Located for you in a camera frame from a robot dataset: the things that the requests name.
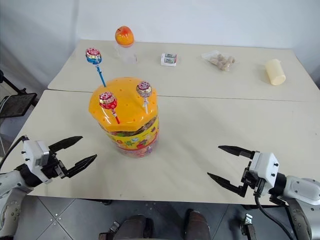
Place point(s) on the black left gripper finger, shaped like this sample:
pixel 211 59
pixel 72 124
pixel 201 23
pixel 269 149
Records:
pixel 66 142
pixel 80 165

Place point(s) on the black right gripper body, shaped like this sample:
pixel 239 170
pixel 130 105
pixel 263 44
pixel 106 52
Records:
pixel 250 178

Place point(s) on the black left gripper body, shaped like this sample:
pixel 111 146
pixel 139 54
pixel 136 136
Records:
pixel 56 168

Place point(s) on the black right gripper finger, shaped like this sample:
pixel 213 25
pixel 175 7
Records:
pixel 238 152
pixel 231 186

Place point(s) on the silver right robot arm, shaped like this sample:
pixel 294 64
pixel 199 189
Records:
pixel 302 190

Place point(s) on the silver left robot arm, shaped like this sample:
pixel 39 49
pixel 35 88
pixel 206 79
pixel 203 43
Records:
pixel 10 180

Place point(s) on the red stick lollipop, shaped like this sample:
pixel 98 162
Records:
pixel 108 101

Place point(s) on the lollipop jar with yellow lid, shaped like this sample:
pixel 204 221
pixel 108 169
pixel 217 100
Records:
pixel 130 112

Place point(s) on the blue stick lollipop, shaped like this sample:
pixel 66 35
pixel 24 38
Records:
pixel 93 56

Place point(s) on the white stick lollipop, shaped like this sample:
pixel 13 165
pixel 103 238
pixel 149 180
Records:
pixel 144 88

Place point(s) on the black metal clamp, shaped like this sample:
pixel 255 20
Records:
pixel 110 231
pixel 247 225

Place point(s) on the dark rounded shape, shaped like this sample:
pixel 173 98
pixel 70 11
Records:
pixel 197 225
pixel 136 227

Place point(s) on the black mesh stand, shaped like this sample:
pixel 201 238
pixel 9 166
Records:
pixel 17 103

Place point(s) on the cream plastic cylinder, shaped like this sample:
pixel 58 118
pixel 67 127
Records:
pixel 275 72

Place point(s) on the clear bag of brown snacks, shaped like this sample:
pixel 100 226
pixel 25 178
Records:
pixel 221 61

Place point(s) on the small white snack packet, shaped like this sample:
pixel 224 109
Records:
pixel 169 59

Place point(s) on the clear jar with peach lid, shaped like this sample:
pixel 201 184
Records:
pixel 125 37

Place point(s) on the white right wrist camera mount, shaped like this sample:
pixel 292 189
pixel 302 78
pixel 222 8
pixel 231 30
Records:
pixel 265 165

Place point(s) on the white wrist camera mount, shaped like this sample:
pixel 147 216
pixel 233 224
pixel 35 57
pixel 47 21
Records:
pixel 265 165
pixel 31 152

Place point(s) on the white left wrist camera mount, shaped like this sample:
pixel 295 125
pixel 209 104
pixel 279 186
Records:
pixel 31 152

